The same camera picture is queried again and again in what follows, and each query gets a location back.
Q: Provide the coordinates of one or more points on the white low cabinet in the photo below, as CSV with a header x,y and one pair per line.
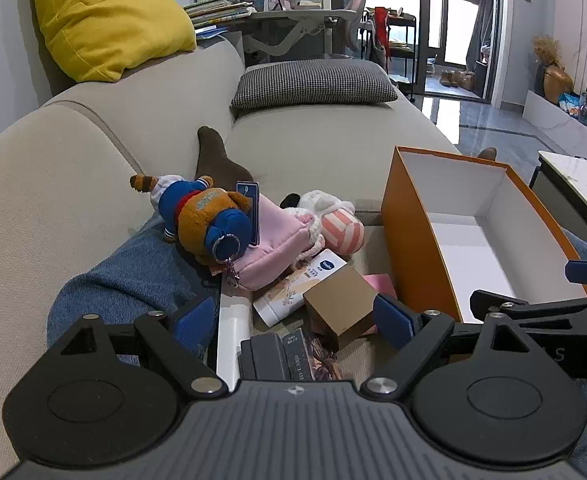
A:
x,y
553,122

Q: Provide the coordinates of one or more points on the blue folder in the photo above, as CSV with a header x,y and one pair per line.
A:
x,y
211,32

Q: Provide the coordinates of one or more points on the stack of books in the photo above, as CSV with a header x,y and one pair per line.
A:
x,y
218,10

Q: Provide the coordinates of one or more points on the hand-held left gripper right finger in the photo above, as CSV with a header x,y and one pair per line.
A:
x,y
391,321

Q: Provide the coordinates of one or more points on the person's left foot brown sock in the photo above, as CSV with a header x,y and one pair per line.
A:
x,y
218,160

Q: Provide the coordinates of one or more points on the glass balcony door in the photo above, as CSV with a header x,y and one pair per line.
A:
x,y
453,20

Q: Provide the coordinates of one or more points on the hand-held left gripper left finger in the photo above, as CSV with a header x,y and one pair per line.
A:
x,y
193,321

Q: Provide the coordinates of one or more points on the beige fabric sofa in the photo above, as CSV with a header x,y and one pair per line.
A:
x,y
73,185

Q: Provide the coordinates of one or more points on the grey pink office chair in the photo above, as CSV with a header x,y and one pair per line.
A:
x,y
353,10

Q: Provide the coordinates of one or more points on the red garment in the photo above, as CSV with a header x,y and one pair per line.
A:
x,y
381,25

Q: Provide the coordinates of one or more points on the floral printed packet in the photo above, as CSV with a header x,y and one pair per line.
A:
x,y
326,360

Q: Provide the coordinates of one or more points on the blue white tag card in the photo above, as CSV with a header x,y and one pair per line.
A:
x,y
249,210

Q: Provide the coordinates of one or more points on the pink fabric pouch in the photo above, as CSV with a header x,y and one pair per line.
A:
x,y
273,252

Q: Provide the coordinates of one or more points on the gold vase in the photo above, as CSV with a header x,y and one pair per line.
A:
x,y
558,85

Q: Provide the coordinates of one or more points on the dark speckled card box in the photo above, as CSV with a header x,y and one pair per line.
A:
x,y
298,355

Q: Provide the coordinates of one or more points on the black trolley shelf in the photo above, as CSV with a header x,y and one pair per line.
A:
x,y
401,35

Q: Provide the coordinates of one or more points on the person's foot brown sock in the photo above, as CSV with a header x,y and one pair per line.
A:
x,y
487,154
218,160

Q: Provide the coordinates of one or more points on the dried flower bunch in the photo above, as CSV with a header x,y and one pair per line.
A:
x,y
546,50

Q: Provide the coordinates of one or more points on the person's right foot brown sock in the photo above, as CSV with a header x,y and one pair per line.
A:
x,y
487,154

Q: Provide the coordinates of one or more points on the person's left leg blue jeans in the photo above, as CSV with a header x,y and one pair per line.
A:
x,y
123,280

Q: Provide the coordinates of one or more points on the plush bear toy blue jacket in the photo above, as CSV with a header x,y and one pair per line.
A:
x,y
198,220

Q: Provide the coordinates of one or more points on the pink card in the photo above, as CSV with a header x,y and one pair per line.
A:
x,y
379,282

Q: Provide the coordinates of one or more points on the grey desk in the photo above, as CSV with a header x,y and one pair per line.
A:
x,y
293,25

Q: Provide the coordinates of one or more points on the white marble coffee table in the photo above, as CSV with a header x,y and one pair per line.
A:
x,y
573,175

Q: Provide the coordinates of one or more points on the white hand cream tube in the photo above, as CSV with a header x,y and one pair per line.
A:
x,y
293,290

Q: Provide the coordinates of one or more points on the brown cardboard box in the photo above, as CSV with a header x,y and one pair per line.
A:
x,y
341,305

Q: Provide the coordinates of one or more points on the houndstooth cushion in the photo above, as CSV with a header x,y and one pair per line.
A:
x,y
313,82

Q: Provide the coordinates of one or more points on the grey curtain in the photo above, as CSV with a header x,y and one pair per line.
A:
x,y
483,10

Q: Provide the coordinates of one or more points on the white plush dog toy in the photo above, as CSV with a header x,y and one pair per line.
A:
x,y
341,230

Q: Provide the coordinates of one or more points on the yellow pillow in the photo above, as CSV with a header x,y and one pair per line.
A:
x,y
103,15

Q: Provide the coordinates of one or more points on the blue snack bag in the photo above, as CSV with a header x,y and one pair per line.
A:
x,y
569,104

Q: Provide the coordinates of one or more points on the grey box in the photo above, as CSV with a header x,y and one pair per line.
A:
x,y
263,357

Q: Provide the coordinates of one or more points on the orange storage box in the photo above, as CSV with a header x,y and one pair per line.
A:
x,y
473,220

